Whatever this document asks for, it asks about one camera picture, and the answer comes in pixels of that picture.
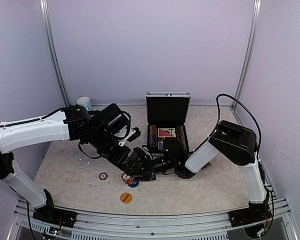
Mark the clear round disc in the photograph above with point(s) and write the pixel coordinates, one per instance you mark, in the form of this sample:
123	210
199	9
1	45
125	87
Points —
82	163

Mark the light blue mug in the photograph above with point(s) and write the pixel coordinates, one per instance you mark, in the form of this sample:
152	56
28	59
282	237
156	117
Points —
85	102

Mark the brown chip row in case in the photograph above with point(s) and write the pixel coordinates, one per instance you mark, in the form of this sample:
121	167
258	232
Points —
181	136

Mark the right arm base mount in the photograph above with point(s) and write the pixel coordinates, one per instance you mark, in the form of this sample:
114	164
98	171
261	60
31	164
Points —
247	216

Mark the red playing card deck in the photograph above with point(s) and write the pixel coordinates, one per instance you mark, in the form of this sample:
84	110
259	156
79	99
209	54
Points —
166	133

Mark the red yellow chip row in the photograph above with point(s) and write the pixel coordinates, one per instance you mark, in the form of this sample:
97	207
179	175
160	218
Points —
153	130

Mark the right aluminium post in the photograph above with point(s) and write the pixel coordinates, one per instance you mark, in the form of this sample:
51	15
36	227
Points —
249	48

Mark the aluminium post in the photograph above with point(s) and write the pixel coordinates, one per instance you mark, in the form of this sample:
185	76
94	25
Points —
249	48
52	49

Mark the aluminium front rail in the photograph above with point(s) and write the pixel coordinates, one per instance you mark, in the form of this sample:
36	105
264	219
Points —
103	226

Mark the left aluminium post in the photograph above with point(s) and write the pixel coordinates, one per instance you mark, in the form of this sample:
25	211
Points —
52	49

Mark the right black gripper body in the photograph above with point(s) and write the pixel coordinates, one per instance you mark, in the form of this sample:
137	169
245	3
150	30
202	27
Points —
153	168

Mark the orange poker chip stack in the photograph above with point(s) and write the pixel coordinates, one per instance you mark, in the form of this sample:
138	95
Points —
127	179

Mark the orange big blind button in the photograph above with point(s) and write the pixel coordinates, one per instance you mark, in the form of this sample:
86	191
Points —
126	198

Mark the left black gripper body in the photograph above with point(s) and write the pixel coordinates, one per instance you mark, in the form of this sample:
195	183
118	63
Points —
101	141

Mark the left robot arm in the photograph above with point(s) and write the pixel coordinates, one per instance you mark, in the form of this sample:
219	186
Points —
67	123

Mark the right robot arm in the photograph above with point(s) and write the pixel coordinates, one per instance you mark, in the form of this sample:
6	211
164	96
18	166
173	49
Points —
235	142

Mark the purple chip row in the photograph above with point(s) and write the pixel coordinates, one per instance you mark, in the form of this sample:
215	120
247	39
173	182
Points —
153	141

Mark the aluminium poker case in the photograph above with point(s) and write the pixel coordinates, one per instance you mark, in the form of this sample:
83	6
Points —
166	110

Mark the blue small blind button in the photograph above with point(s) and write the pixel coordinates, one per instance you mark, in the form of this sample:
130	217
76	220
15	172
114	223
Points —
134	184

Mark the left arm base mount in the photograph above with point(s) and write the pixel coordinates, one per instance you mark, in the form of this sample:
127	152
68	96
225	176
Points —
56	216

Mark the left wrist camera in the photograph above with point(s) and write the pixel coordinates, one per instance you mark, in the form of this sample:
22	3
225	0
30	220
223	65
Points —
134	133

